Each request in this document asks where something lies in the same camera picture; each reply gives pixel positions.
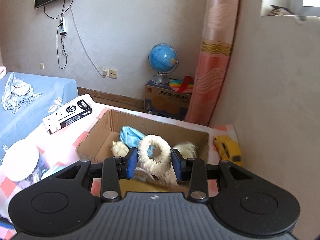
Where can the cream fuzzy scrunchie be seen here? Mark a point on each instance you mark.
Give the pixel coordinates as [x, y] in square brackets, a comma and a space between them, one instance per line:
[154, 155]

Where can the blue desk globe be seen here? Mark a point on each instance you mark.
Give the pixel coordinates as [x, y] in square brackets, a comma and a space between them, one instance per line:
[163, 59]

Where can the rainbow pop toy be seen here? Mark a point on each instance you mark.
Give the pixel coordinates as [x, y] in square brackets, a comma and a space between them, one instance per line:
[184, 85]

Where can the white fringed scarf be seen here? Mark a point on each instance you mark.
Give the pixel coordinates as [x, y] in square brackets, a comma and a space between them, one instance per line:
[17, 94]

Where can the yellow toy car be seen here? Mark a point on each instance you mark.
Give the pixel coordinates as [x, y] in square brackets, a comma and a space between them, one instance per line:
[228, 149]

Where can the beige drawstring cloth bag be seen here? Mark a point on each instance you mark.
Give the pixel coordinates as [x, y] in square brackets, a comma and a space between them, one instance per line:
[186, 149]

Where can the white wall socket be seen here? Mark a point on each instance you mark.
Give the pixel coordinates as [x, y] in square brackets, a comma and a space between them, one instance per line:
[109, 72]

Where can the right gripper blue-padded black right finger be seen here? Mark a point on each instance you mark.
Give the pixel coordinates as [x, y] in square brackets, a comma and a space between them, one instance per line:
[194, 171]

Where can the black white book box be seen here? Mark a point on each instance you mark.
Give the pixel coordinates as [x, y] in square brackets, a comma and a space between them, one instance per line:
[69, 113]

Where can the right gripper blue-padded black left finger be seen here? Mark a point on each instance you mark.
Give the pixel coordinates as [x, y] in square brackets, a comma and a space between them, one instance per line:
[114, 169]

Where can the blue bedsheet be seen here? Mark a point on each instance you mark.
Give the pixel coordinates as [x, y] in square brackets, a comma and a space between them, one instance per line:
[54, 92]

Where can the cream small cloth pouch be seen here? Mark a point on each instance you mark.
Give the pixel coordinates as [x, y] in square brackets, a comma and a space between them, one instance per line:
[119, 149]

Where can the round white-lid tin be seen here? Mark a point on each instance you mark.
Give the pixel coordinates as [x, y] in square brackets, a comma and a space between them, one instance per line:
[24, 164]

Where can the pink patterned curtain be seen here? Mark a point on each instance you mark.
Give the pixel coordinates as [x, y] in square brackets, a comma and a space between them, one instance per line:
[215, 51]

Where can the blue printed carton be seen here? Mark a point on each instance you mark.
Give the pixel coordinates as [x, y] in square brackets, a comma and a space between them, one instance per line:
[165, 100]

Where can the blue face masks stack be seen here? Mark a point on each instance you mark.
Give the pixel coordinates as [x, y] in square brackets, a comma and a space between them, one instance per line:
[130, 136]

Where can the brown cardboard box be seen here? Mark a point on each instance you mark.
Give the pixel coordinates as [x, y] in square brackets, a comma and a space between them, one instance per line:
[98, 142]

